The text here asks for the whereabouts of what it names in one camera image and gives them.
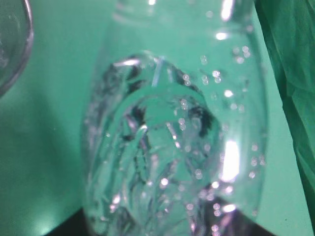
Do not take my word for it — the green backdrop cloth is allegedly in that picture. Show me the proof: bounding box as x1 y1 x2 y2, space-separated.
255 0 315 215

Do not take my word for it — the clear glass mug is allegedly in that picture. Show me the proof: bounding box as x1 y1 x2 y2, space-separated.
0 0 34 96

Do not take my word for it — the clear plastic water bottle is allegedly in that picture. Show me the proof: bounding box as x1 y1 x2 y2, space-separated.
82 0 268 236

